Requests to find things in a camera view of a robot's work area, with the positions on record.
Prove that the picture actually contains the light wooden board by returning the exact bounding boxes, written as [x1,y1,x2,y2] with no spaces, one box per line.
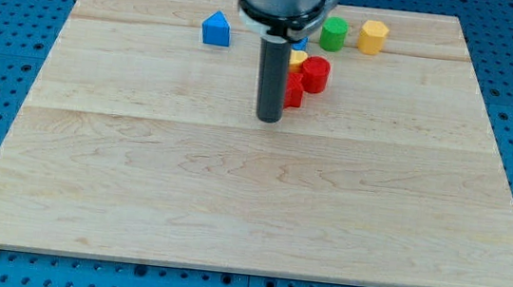
[0,0,513,287]

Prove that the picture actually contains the blue triangular prism block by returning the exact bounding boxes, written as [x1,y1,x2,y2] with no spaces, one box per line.
[201,10,230,47]

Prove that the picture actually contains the small blue block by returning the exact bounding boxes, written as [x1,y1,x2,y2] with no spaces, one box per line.
[292,37,309,51]

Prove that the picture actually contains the dark grey cylindrical pointer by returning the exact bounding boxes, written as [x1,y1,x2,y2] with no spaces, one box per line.
[256,34,292,124]

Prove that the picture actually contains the red star block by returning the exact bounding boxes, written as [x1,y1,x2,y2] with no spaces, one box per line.
[283,72,304,108]

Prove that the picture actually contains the small yellow block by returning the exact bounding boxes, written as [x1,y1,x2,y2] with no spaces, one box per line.
[288,49,309,73]

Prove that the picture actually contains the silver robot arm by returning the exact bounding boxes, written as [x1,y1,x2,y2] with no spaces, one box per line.
[237,0,339,124]

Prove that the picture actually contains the yellow hexagon block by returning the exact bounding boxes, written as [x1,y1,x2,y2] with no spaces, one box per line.
[356,20,390,55]

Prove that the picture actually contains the green cylinder block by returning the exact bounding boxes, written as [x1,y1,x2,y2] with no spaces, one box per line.
[318,16,349,52]

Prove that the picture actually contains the red cylinder block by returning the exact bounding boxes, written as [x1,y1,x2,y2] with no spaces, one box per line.
[301,56,332,94]

